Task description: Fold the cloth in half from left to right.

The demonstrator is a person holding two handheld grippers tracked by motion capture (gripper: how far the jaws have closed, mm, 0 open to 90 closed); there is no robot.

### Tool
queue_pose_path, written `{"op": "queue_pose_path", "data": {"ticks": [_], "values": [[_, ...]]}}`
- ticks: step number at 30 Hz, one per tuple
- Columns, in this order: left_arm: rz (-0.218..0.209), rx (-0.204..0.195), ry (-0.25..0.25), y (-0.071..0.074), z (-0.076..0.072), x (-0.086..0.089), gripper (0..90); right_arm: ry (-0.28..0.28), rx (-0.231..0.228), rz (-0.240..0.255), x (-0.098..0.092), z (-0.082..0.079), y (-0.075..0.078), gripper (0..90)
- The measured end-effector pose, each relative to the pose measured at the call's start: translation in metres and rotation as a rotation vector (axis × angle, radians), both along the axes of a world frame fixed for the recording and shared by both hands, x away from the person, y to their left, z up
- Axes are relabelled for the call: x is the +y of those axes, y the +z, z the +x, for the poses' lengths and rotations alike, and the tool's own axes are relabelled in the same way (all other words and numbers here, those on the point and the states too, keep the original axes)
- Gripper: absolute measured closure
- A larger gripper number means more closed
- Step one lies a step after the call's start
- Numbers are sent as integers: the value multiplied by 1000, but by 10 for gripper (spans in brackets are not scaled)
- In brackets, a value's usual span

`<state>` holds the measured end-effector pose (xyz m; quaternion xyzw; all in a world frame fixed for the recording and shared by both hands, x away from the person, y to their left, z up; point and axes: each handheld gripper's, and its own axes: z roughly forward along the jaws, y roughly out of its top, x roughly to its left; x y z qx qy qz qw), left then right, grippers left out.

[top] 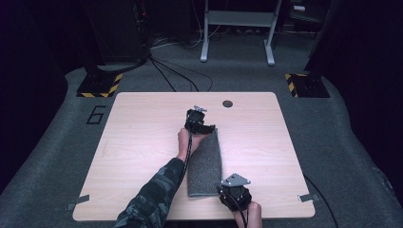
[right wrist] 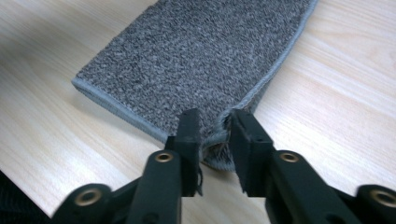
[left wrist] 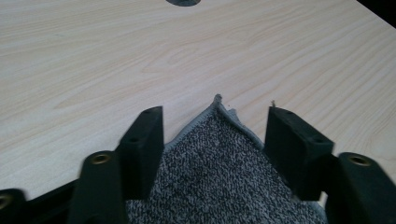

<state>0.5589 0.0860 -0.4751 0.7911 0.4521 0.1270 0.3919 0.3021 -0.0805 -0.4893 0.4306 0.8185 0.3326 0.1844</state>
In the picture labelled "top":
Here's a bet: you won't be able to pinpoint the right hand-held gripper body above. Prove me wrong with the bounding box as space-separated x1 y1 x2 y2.
218 172 254 213

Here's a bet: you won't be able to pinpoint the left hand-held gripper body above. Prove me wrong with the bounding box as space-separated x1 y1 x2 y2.
184 104 210 135

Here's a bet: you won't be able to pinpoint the dark grey cloth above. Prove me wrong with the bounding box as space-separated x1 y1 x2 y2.
186 127 223 199

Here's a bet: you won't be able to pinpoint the person's right hand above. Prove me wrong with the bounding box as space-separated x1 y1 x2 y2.
232 200 263 228

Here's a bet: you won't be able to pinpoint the person's left hand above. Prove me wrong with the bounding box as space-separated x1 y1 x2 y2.
176 126 209 163

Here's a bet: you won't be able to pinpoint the black hazard-striped stand base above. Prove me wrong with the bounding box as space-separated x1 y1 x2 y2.
283 72 332 99
76 72 125 99

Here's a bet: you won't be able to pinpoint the black floor cable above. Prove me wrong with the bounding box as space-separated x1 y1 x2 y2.
151 56 214 93
147 55 178 93
149 56 200 93

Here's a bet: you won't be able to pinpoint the thin black cable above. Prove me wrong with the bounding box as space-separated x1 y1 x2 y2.
302 174 339 228

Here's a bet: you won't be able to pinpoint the white floor cables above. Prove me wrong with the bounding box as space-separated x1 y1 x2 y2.
150 25 221 50

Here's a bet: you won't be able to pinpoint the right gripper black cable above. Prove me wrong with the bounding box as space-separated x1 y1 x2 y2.
228 189 250 228

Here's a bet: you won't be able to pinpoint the dark equipment cabinet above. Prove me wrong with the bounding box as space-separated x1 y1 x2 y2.
80 0 150 66

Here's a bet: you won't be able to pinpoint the white metal stand frame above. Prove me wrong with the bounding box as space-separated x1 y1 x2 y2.
200 0 283 67

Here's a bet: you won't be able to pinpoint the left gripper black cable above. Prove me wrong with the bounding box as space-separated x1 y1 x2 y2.
175 132 194 199

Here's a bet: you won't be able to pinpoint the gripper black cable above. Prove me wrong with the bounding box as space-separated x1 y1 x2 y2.
175 132 194 199
228 189 250 228

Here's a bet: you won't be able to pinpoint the grey tape strip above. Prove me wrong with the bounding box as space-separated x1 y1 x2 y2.
66 194 91 212
297 193 320 203

